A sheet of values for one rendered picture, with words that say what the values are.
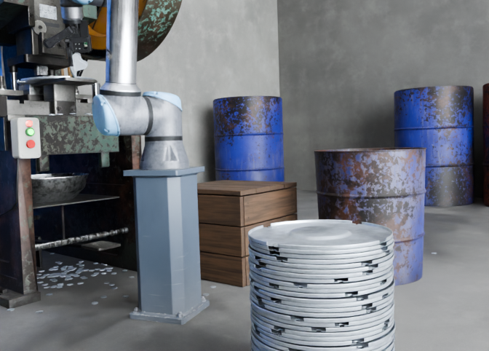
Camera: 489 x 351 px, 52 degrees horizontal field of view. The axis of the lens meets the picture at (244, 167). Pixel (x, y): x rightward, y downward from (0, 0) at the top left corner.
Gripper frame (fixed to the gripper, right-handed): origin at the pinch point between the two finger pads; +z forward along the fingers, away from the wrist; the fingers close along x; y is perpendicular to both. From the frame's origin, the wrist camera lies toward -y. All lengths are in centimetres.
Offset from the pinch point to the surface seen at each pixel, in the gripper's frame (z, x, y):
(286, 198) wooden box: 48, -16, 81
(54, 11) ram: -20.8, 24.2, -9.1
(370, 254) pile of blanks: 9, -120, 72
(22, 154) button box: 20.0, -31.5, -12.6
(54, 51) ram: -6.3, 15.1, -9.0
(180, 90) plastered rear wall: 59, 224, 41
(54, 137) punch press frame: 21.2, -10.8, -7.2
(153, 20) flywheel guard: -17.0, 29.8, 29.7
